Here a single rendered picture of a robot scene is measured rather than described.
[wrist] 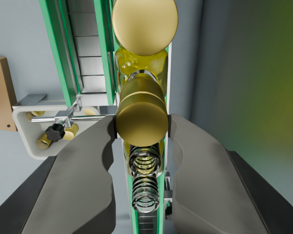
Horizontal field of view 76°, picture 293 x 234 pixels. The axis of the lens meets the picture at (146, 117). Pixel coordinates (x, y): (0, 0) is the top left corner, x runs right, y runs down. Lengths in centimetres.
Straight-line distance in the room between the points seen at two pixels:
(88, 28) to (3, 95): 35
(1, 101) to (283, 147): 64
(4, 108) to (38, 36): 23
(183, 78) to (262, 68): 35
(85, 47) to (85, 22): 4
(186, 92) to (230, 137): 31
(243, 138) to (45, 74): 51
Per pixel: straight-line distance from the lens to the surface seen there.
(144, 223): 76
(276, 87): 21
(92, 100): 43
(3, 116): 68
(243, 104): 25
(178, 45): 53
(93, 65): 41
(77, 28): 40
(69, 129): 59
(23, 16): 59
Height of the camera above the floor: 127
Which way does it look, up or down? 60 degrees down
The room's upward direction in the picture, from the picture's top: 177 degrees clockwise
